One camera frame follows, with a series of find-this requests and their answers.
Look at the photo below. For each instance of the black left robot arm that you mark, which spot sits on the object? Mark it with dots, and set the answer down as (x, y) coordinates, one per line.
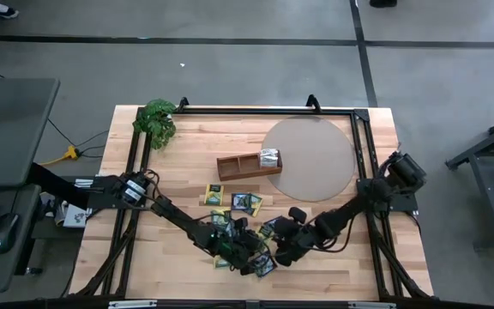
(178, 216)

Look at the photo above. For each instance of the black desk support bar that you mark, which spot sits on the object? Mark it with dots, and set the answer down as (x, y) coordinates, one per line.
(58, 184)

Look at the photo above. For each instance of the black aluminium table frame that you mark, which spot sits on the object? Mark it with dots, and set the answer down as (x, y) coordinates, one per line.
(272, 111)

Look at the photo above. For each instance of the yellow power plug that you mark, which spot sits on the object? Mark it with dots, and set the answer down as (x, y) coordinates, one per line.
(72, 153)

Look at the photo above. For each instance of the brown wooden compartment tray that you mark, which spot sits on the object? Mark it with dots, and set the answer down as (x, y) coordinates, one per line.
(238, 167)

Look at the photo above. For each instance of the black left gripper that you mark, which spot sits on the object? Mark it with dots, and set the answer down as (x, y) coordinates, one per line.
(242, 225)

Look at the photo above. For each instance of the white printed box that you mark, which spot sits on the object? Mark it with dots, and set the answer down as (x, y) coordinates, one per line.
(75, 216)

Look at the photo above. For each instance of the black frame clamp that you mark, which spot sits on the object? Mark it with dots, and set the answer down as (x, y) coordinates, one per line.
(182, 103)
(313, 102)

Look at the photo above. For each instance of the green potted plant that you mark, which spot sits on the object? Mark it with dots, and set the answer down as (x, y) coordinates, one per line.
(154, 122)

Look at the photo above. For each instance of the silver frame bracket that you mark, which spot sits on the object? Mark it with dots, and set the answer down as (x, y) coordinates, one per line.
(132, 304)
(371, 305)

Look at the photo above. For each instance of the black computer mouse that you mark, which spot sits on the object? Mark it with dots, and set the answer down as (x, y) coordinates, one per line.
(3, 232)

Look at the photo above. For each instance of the grey side desk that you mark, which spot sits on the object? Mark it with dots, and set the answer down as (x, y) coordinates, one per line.
(7, 129)

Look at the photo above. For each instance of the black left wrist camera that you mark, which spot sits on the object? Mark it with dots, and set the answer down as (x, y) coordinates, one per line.
(236, 241)

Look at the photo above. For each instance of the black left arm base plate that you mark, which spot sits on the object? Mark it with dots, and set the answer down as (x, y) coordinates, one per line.
(101, 199)

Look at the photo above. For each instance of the round grey mat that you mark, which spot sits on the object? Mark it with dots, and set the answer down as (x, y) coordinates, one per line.
(315, 150)

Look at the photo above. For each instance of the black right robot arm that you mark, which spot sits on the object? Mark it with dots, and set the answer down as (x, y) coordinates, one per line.
(350, 210)

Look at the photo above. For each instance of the black metal stand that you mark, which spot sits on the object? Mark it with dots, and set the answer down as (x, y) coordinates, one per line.
(483, 148)

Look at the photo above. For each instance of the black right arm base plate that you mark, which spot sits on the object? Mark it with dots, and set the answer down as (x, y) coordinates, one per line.
(401, 201)

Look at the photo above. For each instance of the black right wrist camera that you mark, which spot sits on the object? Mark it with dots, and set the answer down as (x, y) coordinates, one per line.
(305, 240)

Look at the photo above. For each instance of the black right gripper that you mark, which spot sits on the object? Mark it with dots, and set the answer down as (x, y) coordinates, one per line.
(297, 214)

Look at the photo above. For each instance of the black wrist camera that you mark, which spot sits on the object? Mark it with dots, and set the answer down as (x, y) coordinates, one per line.
(236, 241)
(305, 240)

